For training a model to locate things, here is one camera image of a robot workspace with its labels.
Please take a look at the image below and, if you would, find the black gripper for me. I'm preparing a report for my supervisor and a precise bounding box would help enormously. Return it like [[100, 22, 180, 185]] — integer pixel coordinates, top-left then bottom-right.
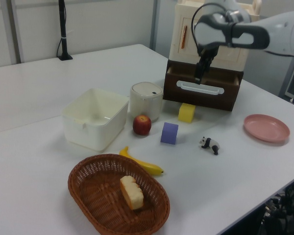
[[194, 43, 221, 85]]

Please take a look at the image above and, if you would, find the brown drawer with white handle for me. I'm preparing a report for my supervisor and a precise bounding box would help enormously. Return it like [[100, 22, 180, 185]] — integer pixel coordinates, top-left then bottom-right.
[[162, 66, 242, 112]]

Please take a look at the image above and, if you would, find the brown wooden drawer housing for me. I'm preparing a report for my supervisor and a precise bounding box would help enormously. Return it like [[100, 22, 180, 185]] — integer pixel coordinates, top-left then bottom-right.
[[167, 59, 245, 81]]

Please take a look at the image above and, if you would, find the cream wooden cabinet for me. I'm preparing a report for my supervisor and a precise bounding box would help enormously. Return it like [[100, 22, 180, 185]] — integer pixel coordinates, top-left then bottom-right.
[[168, 0, 263, 71]]

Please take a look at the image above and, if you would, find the yellow foam cube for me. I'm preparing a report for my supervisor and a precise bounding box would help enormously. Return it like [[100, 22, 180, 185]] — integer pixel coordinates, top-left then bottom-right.
[[178, 102, 196, 123]]

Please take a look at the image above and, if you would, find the cream lidded trash can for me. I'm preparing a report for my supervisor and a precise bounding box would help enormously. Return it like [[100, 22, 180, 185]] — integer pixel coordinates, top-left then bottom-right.
[[129, 82, 164, 122]]

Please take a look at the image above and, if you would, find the purple foam cube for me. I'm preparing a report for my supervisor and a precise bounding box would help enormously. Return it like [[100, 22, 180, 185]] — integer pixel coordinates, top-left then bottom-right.
[[160, 122, 179, 145]]

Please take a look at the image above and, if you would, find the panda toy figure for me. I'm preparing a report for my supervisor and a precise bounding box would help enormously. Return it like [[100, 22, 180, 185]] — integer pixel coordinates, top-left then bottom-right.
[[198, 136, 221, 156]]

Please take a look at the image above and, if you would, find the red apple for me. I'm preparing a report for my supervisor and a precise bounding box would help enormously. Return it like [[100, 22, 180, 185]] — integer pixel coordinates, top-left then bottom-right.
[[132, 114, 152, 136]]

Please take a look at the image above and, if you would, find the pink plastic plate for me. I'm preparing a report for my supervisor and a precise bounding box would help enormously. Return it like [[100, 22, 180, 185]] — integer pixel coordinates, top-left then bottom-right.
[[243, 114, 291, 144]]

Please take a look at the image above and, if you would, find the yellow banana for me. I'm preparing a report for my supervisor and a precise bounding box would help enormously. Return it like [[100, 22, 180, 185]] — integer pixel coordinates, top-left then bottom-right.
[[119, 146, 165, 176]]

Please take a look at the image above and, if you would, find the white square plastic bin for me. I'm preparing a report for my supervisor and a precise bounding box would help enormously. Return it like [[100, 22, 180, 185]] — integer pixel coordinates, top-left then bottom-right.
[[60, 88, 129, 153]]

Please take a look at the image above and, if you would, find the bread slice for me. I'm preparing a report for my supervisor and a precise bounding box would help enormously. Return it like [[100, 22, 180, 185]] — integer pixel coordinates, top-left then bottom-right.
[[120, 175, 145, 211]]

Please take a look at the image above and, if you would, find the black pole stand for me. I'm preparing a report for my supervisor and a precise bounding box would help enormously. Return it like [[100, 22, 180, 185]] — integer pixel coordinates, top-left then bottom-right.
[[56, 0, 73, 61]]

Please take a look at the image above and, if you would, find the brown wicker basket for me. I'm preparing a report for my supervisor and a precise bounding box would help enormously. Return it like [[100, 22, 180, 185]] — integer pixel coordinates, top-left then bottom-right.
[[68, 153, 171, 235]]

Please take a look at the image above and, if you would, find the orange strip door handle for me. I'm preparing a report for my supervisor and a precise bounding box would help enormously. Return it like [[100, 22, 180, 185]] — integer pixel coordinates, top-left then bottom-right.
[[181, 24, 189, 49]]

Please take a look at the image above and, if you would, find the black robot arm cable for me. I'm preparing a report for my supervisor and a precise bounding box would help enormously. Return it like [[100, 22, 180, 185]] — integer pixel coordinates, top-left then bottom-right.
[[191, 2, 234, 56]]

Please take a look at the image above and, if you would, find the black cable bundle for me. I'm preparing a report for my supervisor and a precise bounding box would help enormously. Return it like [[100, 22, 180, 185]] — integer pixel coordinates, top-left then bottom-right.
[[259, 178, 294, 235]]

